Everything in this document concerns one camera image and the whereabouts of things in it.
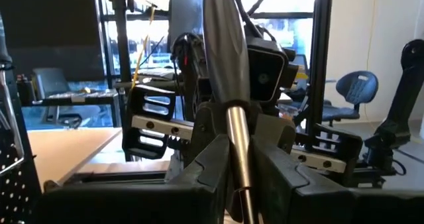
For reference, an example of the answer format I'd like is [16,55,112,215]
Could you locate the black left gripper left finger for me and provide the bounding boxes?
[32,134,232,224]

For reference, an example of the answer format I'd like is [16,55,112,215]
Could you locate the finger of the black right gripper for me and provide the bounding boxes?
[250,113,297,155]
[193,101,230,167]

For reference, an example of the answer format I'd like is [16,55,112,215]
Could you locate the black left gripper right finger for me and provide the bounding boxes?
[250,136,424,224]

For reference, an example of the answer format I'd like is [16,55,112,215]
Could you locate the large black handle screwdriver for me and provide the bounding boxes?
[202,0,258,224]

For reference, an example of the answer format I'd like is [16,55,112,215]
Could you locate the grey handle screwdriver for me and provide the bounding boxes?
[0,11,13,72]

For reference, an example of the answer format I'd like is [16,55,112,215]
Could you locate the black jointed support arm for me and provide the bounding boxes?
[362,38,424,178]

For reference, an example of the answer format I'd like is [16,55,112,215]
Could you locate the blue lab stool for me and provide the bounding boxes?
[323,70,380,125]

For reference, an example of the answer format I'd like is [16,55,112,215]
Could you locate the light wooden desk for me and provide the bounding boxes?
[26,127,123,192]

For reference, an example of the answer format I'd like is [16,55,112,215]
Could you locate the black equipment cart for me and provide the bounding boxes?
[16,73,122,131]

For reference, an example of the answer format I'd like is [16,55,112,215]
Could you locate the grey office chair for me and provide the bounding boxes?
[31,67,83,129]

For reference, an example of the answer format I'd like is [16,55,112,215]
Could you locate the black metal pegboard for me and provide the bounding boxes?
[0,11,42,224]

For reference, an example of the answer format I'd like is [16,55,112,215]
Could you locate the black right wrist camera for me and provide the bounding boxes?
[246,34,301,106]

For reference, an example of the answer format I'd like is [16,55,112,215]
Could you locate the yellow cable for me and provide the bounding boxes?
[131,5,156,91]

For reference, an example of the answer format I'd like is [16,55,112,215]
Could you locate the chrome tool holder rail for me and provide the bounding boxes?
[0,68,26,178]

